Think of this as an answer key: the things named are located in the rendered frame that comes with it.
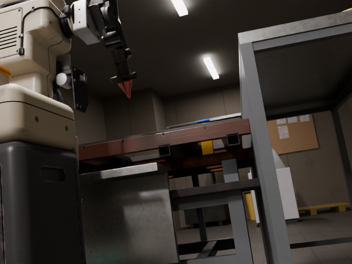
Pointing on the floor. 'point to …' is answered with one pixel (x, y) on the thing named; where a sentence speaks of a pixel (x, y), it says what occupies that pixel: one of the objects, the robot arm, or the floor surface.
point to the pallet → (324, 207)
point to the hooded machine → (286, 184)
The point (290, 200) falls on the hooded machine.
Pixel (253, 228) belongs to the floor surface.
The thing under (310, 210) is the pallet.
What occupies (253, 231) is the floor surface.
